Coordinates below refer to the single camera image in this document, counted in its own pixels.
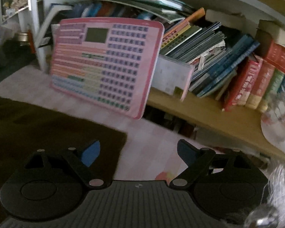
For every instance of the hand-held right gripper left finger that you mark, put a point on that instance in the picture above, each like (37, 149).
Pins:
(91, 154)

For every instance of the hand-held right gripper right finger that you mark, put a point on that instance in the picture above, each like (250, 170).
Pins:
(186, 152)

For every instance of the olive green garment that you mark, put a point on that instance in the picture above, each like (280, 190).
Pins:
(49, 128)

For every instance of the white and wood bookshelf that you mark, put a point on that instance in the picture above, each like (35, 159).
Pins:
(204, 114)

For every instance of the pink cartoon desk mat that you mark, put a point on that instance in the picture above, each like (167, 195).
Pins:
(144, 133)

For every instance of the white pink-edged box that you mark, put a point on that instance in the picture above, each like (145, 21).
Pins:
(171, 73)

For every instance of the red thick dictionary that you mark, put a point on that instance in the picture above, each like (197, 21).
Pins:
(244, 83)

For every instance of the pink learning board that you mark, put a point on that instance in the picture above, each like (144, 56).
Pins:
(123, 64)

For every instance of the shiny silver knob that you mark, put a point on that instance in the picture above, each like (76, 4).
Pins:
(261, 218)

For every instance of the red yellow-base dictionary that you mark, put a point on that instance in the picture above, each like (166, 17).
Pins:
(261, 85)

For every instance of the white fluffy sleeve cuff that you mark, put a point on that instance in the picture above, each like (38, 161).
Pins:
(283, 187)

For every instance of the green yellow-base dictionary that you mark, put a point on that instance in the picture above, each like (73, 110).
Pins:
(273, 90)

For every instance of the row of thin books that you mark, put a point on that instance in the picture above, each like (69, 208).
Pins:
(204, 44)

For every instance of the red gold-lettered thick book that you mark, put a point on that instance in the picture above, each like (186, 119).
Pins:
(281, 57)

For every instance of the white slim book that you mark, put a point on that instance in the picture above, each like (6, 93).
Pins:
(49, 16)

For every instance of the teal flat book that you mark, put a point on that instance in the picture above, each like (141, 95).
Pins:
(156, 4)

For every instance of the beige thick book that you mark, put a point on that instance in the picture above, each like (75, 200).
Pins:
(275, 30)

